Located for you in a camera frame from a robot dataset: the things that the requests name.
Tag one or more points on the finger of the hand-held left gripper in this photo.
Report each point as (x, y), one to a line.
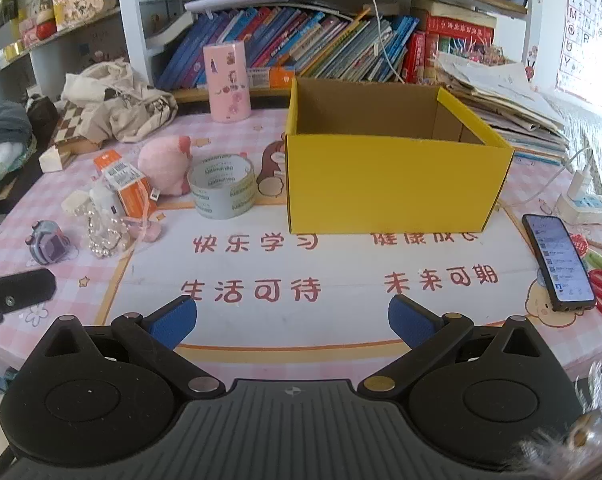
(21, 290)

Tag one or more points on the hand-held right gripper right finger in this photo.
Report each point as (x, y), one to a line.
(411, 321)

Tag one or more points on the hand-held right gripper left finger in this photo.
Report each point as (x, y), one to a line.
(173, 321)

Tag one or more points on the white charger adapter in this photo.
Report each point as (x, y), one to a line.
(103, 195)

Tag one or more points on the yellow cardboard box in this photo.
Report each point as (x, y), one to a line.
(391, 185)

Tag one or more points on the pink plush toy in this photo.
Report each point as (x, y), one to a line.
(161, 165)

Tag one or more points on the pink sticker cylinder container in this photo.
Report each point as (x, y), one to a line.
(226, 85)

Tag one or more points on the purple toy watch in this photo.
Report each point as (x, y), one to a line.
(48, 250)

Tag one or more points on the small pink block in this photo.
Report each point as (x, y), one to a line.
(152, 232)

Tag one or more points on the small white rounded block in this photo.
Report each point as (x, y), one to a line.
(76, 203)

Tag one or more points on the pink checkered desk mat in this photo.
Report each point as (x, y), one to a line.
(281, 270)

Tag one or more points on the white paper block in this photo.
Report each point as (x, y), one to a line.
(51, 160)

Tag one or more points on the clear packing tape roll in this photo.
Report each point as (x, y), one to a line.
(221, 206)

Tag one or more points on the orange carton box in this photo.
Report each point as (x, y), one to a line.
(131, 200)

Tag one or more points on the grey blue cloth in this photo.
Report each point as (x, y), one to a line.
(3, 125)

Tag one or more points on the black bag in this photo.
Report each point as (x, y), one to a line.
(43, 112)

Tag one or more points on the wooden chessboard box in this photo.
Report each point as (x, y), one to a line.
(73, 125)

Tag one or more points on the black smartphone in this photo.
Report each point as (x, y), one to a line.
(561, 260)

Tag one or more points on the crinkled clear plastic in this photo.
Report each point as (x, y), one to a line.
(598, 395)

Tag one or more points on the wooden pencil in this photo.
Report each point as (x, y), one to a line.
(601, 246)

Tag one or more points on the white side shelf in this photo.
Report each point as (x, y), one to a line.
(46, 65)

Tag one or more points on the white power strip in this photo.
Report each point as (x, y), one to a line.
(586, 208)

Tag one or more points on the white plugged power adapter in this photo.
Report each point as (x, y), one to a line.
(578, 185)

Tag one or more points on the stack of loose papers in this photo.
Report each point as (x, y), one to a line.
(496, 95)

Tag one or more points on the white lace cloth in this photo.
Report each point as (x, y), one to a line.
(601, 145)

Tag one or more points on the orange white card box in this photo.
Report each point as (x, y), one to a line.
(276, 78)

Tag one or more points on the wooden bookshelf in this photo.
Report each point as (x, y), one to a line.
(128, 25)

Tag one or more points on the red thick dictionary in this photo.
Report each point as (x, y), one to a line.
(461, 34)

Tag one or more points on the row of colourful books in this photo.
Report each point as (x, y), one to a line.
(281, 35)

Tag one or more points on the alphabet wall poster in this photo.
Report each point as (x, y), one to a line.
(586, 20)

